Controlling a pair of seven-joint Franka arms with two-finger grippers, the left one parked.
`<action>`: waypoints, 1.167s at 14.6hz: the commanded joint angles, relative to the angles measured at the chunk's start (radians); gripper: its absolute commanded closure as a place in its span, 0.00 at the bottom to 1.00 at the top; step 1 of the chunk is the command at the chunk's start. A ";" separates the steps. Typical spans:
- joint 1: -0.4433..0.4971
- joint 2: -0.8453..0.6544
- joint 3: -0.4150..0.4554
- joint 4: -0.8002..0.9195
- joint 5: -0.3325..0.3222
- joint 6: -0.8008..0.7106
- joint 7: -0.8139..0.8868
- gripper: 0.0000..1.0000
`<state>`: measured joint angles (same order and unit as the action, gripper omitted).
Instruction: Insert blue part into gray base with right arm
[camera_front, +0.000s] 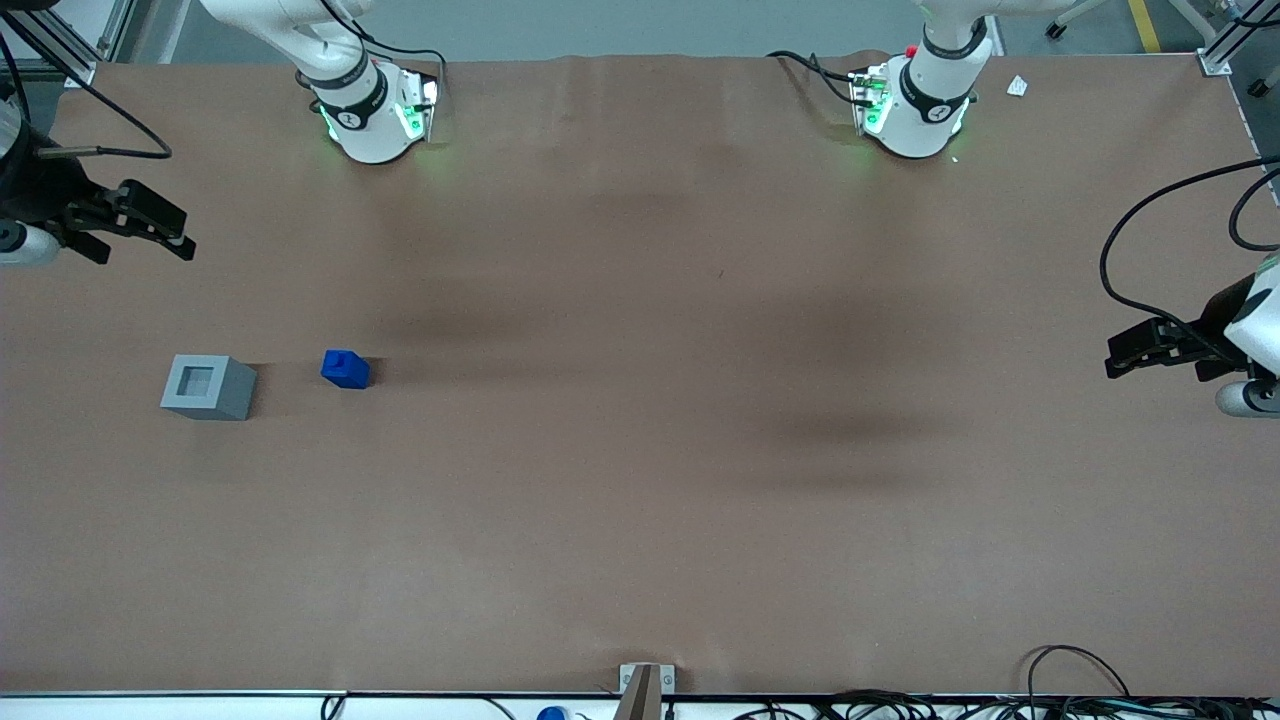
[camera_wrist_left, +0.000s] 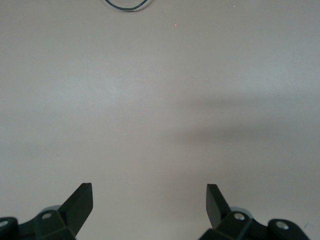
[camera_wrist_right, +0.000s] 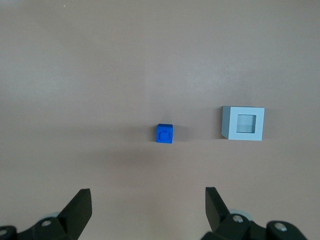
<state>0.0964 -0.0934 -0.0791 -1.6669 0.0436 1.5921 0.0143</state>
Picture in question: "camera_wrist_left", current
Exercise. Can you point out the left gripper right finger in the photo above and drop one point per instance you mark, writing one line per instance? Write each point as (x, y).
(215, 210)

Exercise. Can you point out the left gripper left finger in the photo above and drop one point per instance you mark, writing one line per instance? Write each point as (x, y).
(75, 212)

